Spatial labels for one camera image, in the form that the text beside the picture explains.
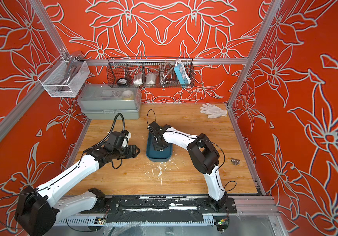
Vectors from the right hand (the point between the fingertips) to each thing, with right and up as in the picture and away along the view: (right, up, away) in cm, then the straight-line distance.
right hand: (156, 147), depth 92 cm
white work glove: (+45, +24, +22) cm, 55 cm away
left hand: (-10, +1, -11) cm, 15 cm away
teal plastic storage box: (+1, -4, -8) cm, 9 cm away
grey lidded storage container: (-35, +30, +9) cm, 47 cm away
